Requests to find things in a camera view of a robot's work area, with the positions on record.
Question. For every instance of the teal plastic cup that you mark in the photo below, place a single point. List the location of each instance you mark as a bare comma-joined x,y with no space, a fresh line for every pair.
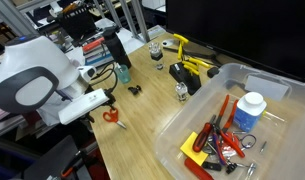
123,75

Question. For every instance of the white bottle blue label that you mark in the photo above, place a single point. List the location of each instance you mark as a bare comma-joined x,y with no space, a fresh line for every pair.
248,111

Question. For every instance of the small clear glass jar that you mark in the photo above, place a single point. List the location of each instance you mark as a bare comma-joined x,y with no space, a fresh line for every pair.
181,91

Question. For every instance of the yellow sticky note pad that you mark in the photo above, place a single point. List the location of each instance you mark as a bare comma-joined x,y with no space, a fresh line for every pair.
190,148

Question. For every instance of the red flat tool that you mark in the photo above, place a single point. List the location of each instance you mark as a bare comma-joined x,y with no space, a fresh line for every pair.
197,169

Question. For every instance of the tall clear jar black band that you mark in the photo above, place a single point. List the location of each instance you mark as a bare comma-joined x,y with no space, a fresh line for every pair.
156,53

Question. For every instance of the clear plastic storage container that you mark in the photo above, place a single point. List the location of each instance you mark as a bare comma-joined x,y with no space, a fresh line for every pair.
292,140

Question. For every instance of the small black clip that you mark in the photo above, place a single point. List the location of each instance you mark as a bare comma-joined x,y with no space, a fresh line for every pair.
135,90

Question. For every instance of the large black monitor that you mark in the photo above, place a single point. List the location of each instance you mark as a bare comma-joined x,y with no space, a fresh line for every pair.
238,30

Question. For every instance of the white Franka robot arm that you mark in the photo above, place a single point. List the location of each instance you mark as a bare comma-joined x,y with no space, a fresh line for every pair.
32,66

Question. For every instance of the stack of books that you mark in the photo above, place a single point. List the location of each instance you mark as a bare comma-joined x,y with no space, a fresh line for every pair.
93,51

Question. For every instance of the black insulated water bottle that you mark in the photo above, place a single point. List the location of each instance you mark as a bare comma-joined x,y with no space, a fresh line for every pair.
118,46

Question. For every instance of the red long nose pliers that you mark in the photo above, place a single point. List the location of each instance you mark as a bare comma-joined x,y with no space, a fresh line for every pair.
222,111

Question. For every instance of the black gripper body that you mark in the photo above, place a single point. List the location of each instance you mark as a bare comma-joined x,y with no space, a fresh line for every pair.
98,90

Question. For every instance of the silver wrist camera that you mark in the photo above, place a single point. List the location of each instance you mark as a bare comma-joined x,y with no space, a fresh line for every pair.
82,106

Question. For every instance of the black round knob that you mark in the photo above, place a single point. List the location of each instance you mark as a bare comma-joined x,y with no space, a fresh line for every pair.
213,72

